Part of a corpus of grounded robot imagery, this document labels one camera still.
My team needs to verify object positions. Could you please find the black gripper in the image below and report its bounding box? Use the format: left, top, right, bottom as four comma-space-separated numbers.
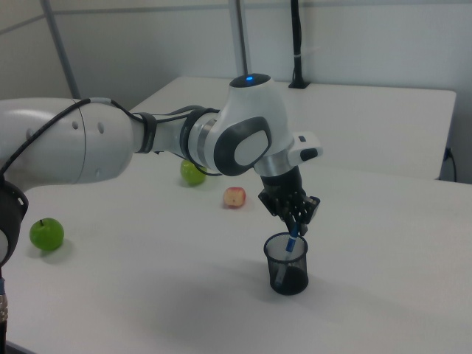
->
257, 167, 321, 237

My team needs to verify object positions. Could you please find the blue white marker pen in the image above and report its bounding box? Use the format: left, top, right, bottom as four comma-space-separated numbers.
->
273, 223, 299, 288

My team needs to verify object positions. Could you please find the black mesh pen cup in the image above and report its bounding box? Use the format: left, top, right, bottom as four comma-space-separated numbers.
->
263, 231, 310, 296

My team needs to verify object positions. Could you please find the red apple half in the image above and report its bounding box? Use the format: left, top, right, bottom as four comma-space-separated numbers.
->
222, 186, 247, 209

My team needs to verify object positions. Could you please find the yellow-green toy apple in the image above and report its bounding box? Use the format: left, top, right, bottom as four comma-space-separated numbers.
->
179, 159, 208, 187

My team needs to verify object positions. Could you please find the white office table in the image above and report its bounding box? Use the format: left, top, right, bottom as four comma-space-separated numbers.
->
131, 75, 458, 181

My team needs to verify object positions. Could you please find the black pole with clamp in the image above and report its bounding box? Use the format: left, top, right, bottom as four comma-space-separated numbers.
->
288, 0, 310, 89

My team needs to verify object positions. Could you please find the dark green toy apple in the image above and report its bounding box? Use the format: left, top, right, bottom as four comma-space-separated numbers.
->
29, 217, 66, 251

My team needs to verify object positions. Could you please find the wall plug with cable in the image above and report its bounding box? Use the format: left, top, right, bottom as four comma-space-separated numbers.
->
444, 146, 458, 182

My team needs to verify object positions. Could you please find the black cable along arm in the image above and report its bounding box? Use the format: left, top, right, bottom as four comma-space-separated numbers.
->
0, 96, 226, 178

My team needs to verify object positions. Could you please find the black cable with metal connector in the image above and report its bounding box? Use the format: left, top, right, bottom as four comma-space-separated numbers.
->
0, 268, 10, 354

